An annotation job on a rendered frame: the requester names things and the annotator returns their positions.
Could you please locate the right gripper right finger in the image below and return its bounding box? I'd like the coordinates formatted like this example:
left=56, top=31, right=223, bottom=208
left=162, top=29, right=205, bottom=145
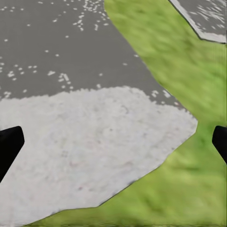
left=211, top=126, right=227, bottom=163

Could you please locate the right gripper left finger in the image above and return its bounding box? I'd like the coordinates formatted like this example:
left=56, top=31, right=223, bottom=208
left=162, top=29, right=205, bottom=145
left=0, top=126, right=25, bottom=182

